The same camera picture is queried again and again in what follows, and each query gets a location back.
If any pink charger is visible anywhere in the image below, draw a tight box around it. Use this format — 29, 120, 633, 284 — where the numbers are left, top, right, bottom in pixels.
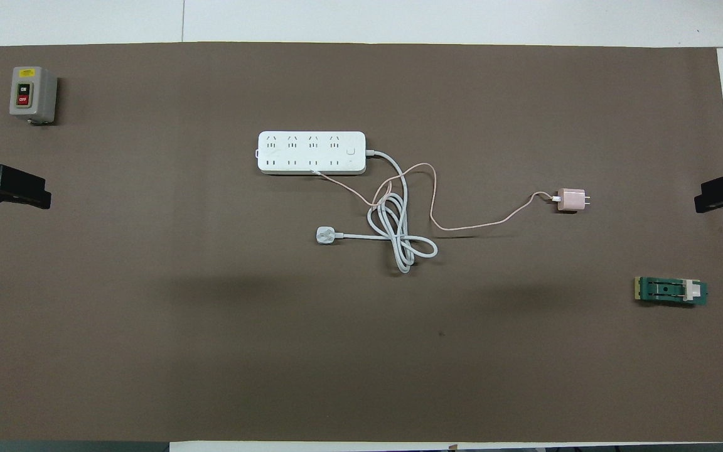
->
556, 188, 591, 212

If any thin pink charging cable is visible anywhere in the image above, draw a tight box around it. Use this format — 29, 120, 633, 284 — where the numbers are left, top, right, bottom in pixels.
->
308, 163, 563, 232

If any white power strip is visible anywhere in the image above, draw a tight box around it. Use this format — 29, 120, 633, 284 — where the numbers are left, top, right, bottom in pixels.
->
257, 131, 367, 175

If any brown table mat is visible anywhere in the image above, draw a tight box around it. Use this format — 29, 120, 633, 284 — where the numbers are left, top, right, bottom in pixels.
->
0, 41, 723, 443

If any grey on-off switch box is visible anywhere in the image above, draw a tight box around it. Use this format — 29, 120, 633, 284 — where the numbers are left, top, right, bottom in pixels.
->
9, 66, 58, 126

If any green knife switch yellow base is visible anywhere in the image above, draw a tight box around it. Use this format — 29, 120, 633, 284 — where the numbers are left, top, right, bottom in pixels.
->
634, 276, 709, 308

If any white power cord with plug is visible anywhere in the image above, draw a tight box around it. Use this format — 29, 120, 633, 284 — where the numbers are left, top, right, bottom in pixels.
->
316, 149, 439, 274

